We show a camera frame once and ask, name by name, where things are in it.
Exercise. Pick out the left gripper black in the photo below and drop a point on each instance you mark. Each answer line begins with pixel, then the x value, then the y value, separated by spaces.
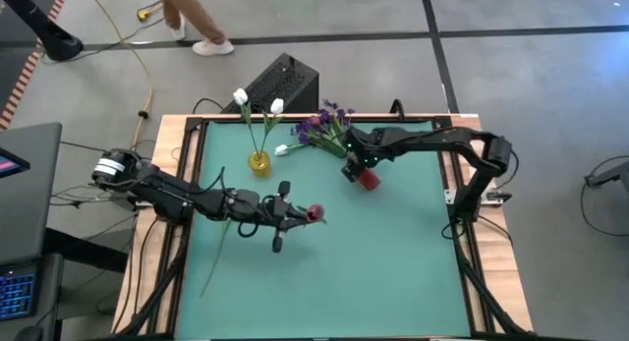
pixel 277 213

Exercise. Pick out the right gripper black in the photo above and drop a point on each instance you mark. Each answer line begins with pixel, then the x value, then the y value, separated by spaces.
pixel 361 156

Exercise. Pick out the red glass vase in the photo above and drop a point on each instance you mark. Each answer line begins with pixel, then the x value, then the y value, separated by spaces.
pixel 369 180

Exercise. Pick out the purple artificial flower bunch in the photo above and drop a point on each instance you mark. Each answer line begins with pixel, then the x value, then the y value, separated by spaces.
pixel 326 132

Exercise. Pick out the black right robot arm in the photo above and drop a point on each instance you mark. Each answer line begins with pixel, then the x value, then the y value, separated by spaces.
pixel 442 137

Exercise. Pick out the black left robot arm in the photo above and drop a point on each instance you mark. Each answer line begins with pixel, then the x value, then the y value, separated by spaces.
pixel 172 196

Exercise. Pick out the yellow glass vase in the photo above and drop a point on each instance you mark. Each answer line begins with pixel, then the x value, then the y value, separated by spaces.
pixel 259 165

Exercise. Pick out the teal table mat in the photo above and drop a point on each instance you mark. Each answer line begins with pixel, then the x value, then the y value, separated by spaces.
pixel 344 282

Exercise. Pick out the black computer tower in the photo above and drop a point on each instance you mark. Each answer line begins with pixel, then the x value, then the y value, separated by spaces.
pixel 280 80

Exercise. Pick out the wooden table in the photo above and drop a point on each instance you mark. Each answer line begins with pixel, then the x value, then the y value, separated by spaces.
pixel 167 144

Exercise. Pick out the person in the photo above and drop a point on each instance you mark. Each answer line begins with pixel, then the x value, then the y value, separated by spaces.
pixel 196 17

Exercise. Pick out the laptop computer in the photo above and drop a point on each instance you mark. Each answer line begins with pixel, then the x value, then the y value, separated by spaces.
pixel 34 208

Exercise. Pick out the backlit keyboard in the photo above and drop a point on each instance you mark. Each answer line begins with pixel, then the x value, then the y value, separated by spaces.
pixel 17 297

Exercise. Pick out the black stand pole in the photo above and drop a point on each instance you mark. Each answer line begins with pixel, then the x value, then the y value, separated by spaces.
pixel 61 46

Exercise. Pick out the black computer mouse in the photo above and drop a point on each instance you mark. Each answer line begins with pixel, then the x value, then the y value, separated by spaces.
pixel 29 335

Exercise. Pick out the small monitor screen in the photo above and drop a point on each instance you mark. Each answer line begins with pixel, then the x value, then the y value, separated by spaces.
pixel 10 164

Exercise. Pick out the black striped-edge floor mat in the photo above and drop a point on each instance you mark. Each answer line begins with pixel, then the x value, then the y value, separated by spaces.
pixel 12 75

